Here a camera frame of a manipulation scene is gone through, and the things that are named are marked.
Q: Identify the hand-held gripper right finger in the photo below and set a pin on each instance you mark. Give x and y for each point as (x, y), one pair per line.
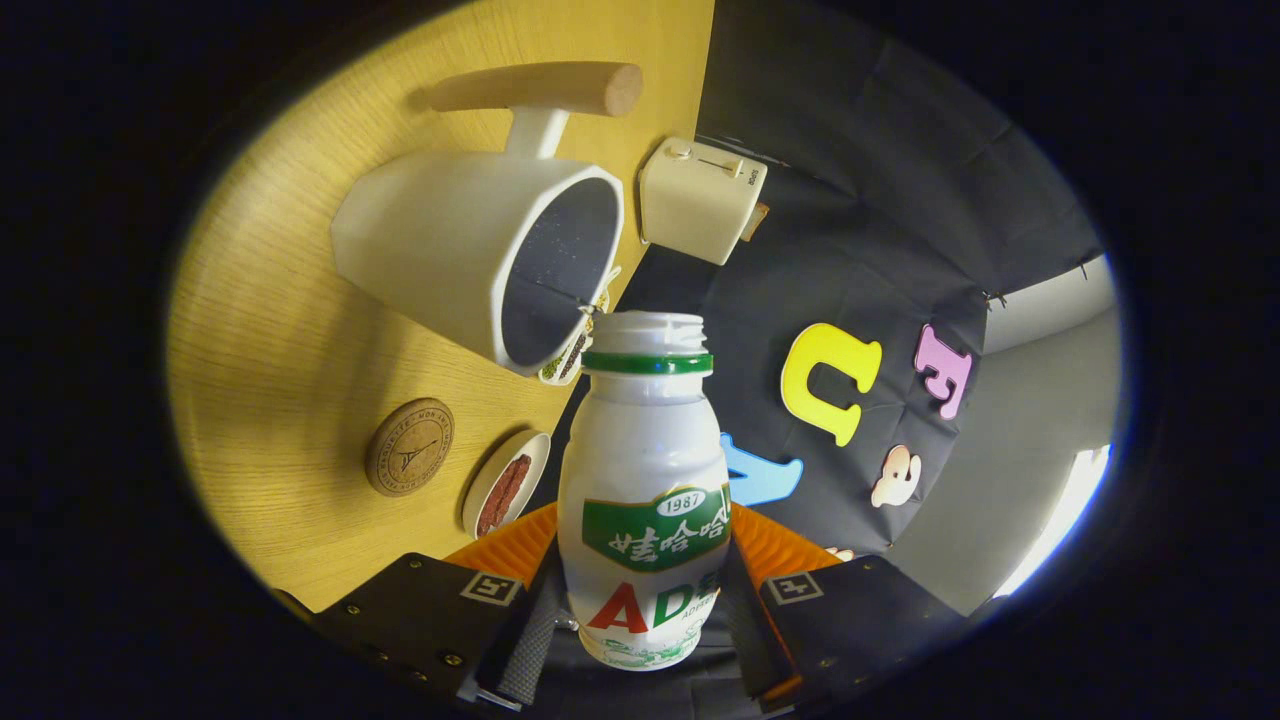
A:
(850, 620)

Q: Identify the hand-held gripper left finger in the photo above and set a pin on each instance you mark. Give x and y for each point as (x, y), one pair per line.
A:
(425, 620)

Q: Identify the round cork coaster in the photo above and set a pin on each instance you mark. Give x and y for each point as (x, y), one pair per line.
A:
(408, 448)

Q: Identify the white juice bottle green label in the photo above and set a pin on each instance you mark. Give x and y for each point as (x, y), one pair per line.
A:
(640, 450)

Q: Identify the sliced brown meat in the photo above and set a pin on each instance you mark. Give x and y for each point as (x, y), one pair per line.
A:
(503, 495)

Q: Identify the white round plate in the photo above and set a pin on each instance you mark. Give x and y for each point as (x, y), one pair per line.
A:
(528, 450)

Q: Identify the wooden table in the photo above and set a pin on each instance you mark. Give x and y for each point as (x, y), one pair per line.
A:
(290, 380)

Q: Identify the white divided condiment dish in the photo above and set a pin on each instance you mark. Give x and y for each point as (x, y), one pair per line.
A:
(573, 352)

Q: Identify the toast slice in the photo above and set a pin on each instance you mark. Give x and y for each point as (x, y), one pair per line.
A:
(756, 222)

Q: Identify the black backdrop cloth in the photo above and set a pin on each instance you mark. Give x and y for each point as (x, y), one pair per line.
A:
(860, 180)

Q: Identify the cream toaster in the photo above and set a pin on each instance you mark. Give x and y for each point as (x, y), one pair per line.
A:
(695, 200)

